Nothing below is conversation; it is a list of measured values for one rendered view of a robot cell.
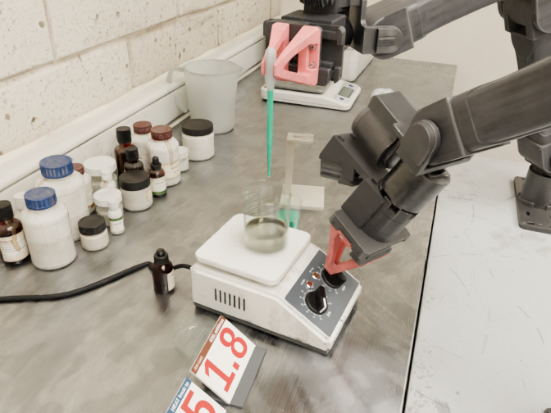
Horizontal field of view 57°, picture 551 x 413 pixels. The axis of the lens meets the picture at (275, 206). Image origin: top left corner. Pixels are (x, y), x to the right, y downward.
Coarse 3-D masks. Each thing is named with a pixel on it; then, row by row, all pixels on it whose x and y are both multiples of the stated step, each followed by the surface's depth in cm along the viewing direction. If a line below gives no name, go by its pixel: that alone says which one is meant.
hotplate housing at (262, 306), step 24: (192, 288) 68; (216, 288) 65; (240, 288) 63; (264, 288) 63; (288, 288) 63; (360, 288) 70; (216, 312) 68; (240, 312) 65; (264, 312) 63; (288, 312) 62; (288, 336) 63; (312, 336) 62; (336, 336) 63
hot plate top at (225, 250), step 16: (240, 224) 72; (208, 240) 68; (224, 240) 68; (240, 240) 68; (304, 240) 69; (208, 256) 65; (224, 256) 65; (240, 256) 65; (256, 256) 65; (272, 256) 65; (288, 256) 65; (240, 272) 63; (256, 272) 62; (272, 272) 63
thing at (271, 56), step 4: (272, 48) 54; (272, 52) 54; (268, 56) 54; (272, 56) 54; (268, 60) 54; (272, 60) 54; (268, 64) 54; (272, 64) 55; (268, 68) 55; (272, 68) 55; (268, 72) 55; (272, 72) 55; (268, 76) 55; (272, 76) 55; (268, 80) 55; (272, 80) 55; (268, 84) 56; (272, 84) 56
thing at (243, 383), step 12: (216, 336) 60; (252, 348) 63; (264, 348) 63; (252, 360) 61; (192, 372) 55; (240, 372) 59; (252, 372) 60; (204, 384) 58; (240, 384) 58; (252, 384) 58; (216, 396) 57; (228, 396) 56; (240, 396) 57; (240, 408) 56
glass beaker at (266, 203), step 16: (256, 192) 66; (272, 192) 67; (288, 192) 65; (256, 208) 62; (272, 208) 62; (288, 208) 63; (256, 224) 63; (272, 224) 63; (288, 224) 65; (256, 240) 64; (272, 240) 64; (288, 240) 66
